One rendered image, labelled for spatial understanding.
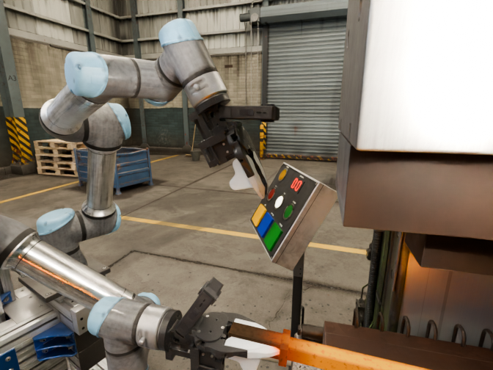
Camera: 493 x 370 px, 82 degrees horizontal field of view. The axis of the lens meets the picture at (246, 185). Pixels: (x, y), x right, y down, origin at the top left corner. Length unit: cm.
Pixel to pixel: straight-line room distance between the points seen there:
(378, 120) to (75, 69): 48
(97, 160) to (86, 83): 50
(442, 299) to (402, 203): 42
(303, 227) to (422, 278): 34
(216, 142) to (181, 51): 17
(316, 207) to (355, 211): 53
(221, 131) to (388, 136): 33
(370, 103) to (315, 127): 807
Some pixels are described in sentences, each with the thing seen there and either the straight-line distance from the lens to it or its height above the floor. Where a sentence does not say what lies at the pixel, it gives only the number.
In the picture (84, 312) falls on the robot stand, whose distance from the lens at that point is 116.
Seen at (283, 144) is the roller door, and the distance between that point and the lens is 853.
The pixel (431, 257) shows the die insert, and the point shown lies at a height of 123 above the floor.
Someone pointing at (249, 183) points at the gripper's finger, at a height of 127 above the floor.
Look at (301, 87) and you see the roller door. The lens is 842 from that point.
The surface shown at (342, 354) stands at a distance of 56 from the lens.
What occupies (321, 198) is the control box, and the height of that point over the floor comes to 115.
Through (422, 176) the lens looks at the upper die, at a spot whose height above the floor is 133.
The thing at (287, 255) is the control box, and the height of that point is 97.
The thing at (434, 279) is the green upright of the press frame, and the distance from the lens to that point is 72.
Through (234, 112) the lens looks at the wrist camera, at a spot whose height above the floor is 140.
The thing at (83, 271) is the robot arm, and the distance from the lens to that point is 78.
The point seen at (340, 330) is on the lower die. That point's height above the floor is 98.
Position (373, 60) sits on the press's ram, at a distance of 28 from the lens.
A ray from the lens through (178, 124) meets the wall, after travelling 982.
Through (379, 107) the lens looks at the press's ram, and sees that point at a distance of 28.
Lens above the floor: 140
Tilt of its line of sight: 15 degrees down
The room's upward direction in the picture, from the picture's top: straight up
